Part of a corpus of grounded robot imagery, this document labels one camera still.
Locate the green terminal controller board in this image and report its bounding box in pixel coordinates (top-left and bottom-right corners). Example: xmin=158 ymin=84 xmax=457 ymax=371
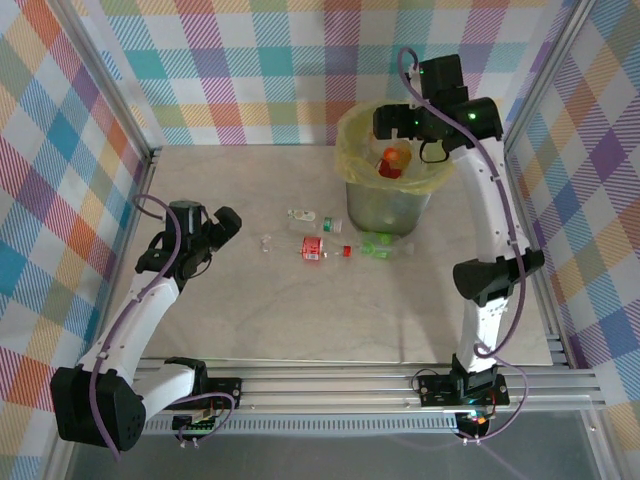
xmin=171 ymin=409 xmax=224 ymax=435

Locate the aluminium corner post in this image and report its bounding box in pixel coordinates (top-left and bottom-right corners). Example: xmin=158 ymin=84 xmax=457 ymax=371
xmin=498 ymin=0 xmax=599 ymax=156
xmin=47 ymin=0 xmax=162 ymax=169

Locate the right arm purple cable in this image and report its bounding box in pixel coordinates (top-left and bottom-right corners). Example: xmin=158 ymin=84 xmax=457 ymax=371
xmin=397 ymin=47 xmax=531 ymax=446

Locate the orange cap small bottle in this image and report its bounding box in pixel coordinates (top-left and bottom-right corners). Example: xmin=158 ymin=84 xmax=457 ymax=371
xmin=377 ymin=142 xmax=414 ymax=179

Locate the orange lit controller board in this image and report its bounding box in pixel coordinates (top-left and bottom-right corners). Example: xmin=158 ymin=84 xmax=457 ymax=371
xmin=455 ymin=408 xmax=494 ymax=429

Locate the grey slotted cable duct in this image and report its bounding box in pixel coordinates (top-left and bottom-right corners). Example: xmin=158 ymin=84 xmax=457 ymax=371
xmin=139 ymin=418 xmax=464 ymax=436

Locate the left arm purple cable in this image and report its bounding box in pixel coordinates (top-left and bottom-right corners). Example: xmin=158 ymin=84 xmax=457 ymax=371
xmin=92 ymin=193 xmax=236 ymax=461

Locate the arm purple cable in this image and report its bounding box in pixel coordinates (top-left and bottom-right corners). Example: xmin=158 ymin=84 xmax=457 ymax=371
xmin=397 ymin=47 xmax=531 ymax=446
xmin=92 ymin=193 xmax=236 ymax=461

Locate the red cola label clear bottle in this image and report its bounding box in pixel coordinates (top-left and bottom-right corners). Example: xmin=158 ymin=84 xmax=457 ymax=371
xmin=258 ymin=233 xmax=355 ymax=262

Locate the aluminium side rail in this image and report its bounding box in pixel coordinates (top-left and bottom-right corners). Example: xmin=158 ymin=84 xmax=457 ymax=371
xmin=498 ymin=144 xmax=576 ymax=369
xmin=84 ymin=149 xmax=162 ymax=376

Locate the green lime label bottle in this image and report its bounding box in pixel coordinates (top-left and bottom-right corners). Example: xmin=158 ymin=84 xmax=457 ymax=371
xmin=358 ymin=230 xmax=417 ymax=261

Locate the flower label green band bottle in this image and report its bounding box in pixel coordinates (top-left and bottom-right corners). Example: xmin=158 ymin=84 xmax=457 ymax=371
xmin=286 ymin=208 xmax=345 ymax=235

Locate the metal mesh waste bin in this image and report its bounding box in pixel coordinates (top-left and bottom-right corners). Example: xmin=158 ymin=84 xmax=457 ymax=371
xmin=335 ymin=99 xmax=457 ymax=236

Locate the yellow plastic bin liner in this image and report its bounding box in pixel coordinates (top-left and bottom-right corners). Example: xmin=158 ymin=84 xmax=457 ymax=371
xmin=335 ymin=99 xmax=457 ymax=191

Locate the long aluminium base rail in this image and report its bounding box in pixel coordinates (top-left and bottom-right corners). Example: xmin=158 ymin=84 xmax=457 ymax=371
xmin=54 ymin=357 xmax=609 ymax=417

